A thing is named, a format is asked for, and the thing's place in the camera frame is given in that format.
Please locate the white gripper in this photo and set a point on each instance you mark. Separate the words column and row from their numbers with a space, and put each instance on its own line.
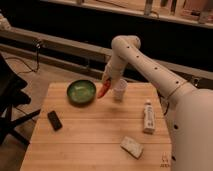
column 113, row 72

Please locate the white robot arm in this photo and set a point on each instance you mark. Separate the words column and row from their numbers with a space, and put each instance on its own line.
column 192, row 145

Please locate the white ceramic cup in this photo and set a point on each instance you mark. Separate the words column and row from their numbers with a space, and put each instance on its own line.
column 119, row 89

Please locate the green ceramic bowl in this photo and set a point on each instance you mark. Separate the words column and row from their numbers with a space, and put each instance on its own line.
column 81, row 92

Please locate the white tube bottle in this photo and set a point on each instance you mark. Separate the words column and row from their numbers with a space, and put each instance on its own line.
column 149, row 118

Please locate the black rectangular phone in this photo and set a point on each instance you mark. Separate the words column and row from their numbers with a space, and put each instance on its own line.
column 54, row 120

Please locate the white green sponge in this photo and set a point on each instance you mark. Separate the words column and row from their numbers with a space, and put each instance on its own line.
column 132, row 146

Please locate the black office chair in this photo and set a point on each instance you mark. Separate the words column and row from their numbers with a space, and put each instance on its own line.
column 11, row 95

